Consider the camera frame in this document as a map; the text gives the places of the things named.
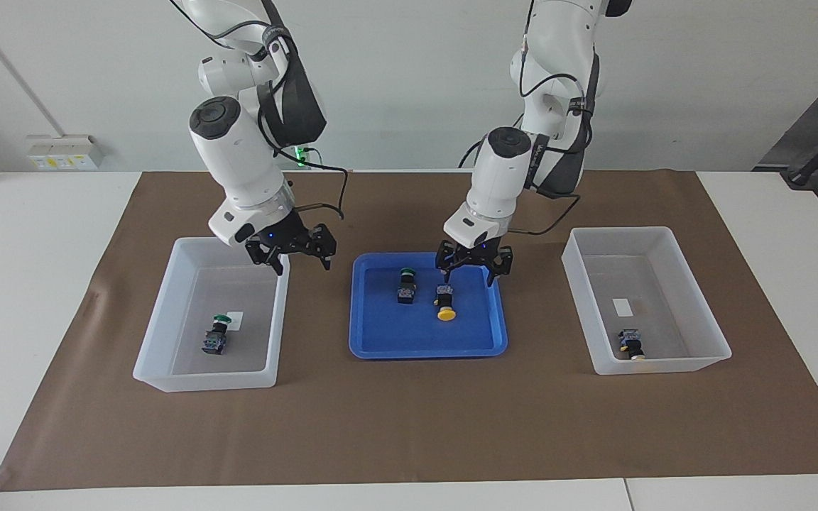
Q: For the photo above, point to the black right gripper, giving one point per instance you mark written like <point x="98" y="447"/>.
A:
<point x="282" y="238"/>

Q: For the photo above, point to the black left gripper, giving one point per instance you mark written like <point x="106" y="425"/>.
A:
<point x="473" y="254"/>

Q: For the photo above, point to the yellow push button switch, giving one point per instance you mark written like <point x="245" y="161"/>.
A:
<point x="444" y="301"/>
<point x="630" y="342"/>

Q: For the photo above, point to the green push button switch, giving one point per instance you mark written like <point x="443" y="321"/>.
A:
<point x="406" y="289"/>
<point x="214" y="341"/>

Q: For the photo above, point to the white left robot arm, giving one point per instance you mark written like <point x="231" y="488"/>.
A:
<point x="501" y="177"/>

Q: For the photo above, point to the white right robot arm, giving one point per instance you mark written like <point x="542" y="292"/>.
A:
<point x="238" y="156"/>

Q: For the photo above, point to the white paper label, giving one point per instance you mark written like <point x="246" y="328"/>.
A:
<point x="621" y="307"/>
<point x="237" y="323"/>

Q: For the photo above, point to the blue plastic tray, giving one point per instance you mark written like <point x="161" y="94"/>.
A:
<point x="395" y="341"/>

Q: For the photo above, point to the translucent white plastic box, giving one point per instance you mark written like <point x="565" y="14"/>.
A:
<point x="167" y="333"/>
<point x="700" y="333"/>

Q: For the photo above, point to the brown paper table mat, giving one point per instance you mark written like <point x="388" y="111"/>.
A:
<point x="416" y="426"/>

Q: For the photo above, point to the white wall socket box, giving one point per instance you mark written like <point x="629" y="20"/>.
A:
<point x="61" y="152"/>

